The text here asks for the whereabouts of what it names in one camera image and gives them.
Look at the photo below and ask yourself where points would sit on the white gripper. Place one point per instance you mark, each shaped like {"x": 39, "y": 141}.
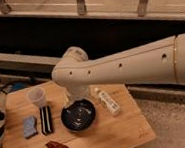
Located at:
{"x": 77, "y": 93}

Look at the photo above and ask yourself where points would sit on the dark ceramic bowl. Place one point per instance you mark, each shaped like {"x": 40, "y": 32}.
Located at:
{"x": 79, "y": 116}

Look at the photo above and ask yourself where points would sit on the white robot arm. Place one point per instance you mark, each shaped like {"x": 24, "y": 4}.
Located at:
{"x": 159, "y": 62}

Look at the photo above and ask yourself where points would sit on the translucent plastic cup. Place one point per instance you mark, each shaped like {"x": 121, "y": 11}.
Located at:
{"x": 37, "y": 96}

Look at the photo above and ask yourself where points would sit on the brown leather pouch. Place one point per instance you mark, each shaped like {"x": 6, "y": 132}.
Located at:
{"x": 54, "y": 144}

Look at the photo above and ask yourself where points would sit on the blue sponge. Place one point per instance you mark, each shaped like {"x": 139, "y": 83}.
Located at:
{"x": 30, "y": 128}

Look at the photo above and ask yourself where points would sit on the wooden table board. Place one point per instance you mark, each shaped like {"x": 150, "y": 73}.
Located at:
{"x": 129, "y": 129}

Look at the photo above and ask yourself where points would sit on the metal rail post middle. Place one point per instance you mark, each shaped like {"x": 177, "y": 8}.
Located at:
{"x": 82, "y": 10}

